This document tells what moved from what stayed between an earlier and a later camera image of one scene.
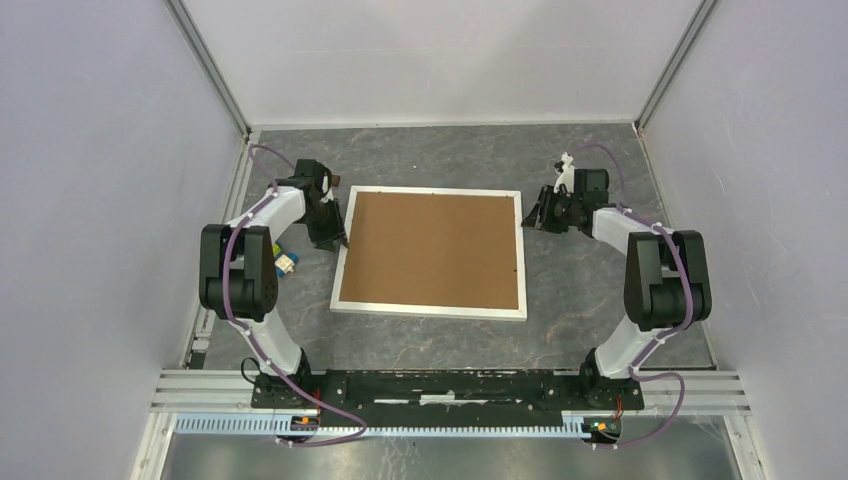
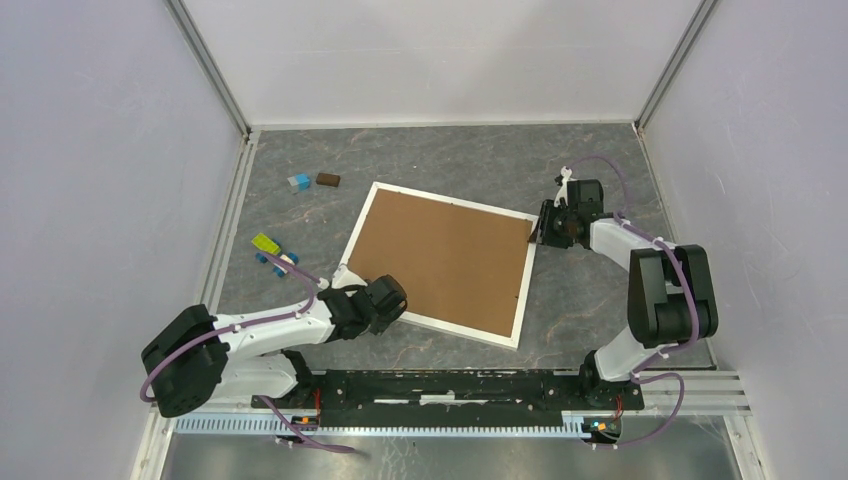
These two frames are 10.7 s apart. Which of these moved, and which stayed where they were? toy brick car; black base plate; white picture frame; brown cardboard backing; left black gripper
Moved: white picture frame; left black gripper
Stayed: brown cardboard backing; black base plate; toy brick car
